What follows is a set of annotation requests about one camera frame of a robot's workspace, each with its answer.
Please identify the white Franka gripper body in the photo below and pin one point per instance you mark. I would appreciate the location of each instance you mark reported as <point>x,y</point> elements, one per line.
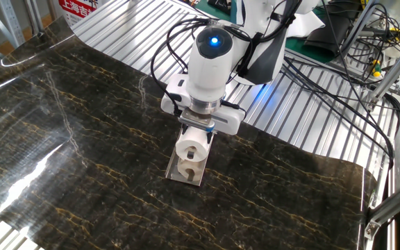
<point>231,121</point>

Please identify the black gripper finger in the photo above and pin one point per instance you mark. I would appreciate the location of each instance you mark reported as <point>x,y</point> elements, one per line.
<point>184,131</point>
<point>210,137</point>

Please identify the white paper roll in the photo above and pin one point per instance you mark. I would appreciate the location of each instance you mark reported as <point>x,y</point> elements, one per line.
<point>193,139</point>

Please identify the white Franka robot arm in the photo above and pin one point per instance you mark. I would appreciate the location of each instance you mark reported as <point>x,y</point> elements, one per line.
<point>208,73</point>

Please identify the black gold marble mat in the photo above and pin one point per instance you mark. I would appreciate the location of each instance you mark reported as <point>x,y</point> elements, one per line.
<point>82,156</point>

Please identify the white paper sheet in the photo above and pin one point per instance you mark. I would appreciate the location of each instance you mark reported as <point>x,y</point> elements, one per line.
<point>306,25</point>

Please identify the black bag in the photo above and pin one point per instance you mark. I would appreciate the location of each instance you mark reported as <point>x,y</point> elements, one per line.
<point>328,31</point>

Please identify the yellow green screwdriver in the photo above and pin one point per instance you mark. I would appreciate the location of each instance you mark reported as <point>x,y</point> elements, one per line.
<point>376,67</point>

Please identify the red white sign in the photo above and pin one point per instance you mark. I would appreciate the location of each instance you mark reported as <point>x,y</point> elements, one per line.
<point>78,8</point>

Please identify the grey slotted metal rack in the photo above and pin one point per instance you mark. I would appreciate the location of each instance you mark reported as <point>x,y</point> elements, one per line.
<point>12,21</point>

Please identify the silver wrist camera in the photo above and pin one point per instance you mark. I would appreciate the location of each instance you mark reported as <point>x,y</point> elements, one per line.
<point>196,119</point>

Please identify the aluminium frame beam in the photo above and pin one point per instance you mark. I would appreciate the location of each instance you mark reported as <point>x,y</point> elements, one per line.
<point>394,205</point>
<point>394,73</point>
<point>359,27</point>

